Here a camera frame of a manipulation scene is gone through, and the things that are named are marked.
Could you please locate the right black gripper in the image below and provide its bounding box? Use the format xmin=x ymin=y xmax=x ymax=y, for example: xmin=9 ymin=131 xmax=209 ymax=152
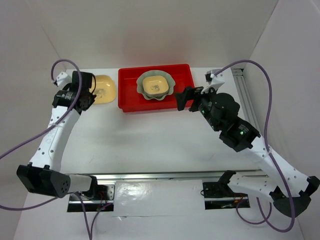
xmin=173 ymin=83 xmax=221 ymax=131

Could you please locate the yellow square panda plate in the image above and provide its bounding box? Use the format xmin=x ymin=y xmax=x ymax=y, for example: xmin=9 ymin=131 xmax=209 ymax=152
xmin=142 ymin=75 xmax=169 ymax=98

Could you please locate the large green scalloped bowl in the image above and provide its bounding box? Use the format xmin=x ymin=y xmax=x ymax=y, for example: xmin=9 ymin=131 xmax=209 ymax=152
xmin=136 ymin=70 xmax=176 ymax=101

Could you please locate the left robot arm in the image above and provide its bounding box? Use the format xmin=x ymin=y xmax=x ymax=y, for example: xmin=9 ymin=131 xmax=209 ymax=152
xmin=16 ymin=71 xmax=99 ymax=200

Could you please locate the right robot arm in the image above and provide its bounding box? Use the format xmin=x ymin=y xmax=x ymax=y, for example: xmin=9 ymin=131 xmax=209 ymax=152
xmin=174 ymin=86 xmax=320 ymax=218

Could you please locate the red plastic bin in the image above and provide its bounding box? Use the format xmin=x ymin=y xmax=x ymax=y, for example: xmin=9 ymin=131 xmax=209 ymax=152
xmin=118 ymin=64 xmax=195 ymax=113

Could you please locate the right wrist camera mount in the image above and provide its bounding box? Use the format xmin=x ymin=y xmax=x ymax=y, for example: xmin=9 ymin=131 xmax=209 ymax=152
xmin=201 ymin=68 xmax=225 ymax=94

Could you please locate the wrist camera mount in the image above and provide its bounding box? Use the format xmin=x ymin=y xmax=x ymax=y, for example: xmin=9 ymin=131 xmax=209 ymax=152
xmin=52 ymin=71 xmax=69 ymax=89
xmin=201 ymin=68 xmax=225 ymax=94

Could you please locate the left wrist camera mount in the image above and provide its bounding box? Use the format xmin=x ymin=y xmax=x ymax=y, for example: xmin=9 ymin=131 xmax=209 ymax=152
xmin=52 ymin=71 xmax=69 ymax=89

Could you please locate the aluminium mounting rail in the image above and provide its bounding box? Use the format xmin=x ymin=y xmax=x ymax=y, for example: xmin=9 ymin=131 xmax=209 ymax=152
xmin=67 ymin=169 xmax=273 ymax=182

